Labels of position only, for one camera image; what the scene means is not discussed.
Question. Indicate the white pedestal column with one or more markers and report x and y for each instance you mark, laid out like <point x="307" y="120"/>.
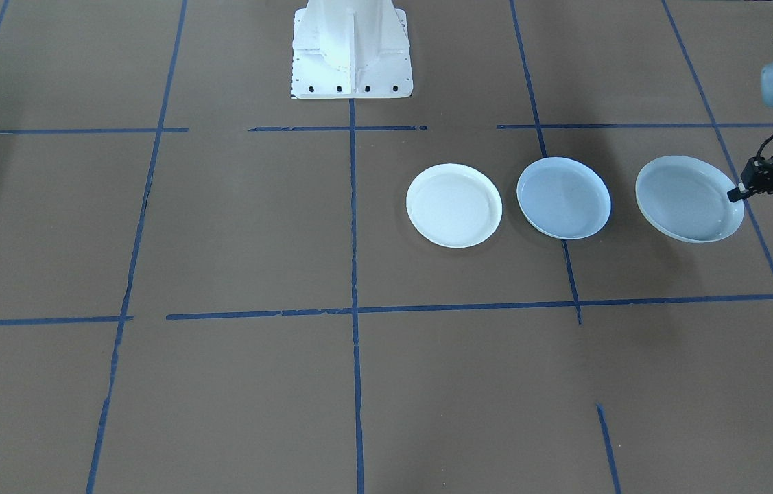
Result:
<point x="352" y="48"/>

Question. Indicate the light blue round plate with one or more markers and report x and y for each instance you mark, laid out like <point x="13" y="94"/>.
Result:
<point x="564" y="199"/>
<point x="688" y="200"/>

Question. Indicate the white round plate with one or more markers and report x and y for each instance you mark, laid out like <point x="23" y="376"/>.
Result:
<point x="455" y="206"/>

